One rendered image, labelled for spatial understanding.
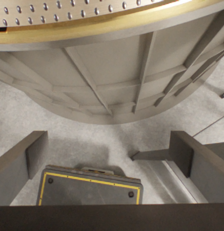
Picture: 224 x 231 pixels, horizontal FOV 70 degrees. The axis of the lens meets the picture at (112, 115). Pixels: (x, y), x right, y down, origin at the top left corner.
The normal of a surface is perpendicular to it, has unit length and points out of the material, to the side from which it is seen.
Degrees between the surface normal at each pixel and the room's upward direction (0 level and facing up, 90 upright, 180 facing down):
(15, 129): 0
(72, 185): 0
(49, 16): 43
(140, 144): 0
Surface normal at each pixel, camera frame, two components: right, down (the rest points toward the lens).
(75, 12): -0.02, 0.56
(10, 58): 0.99, 0.11
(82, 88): -0.10, -0.15
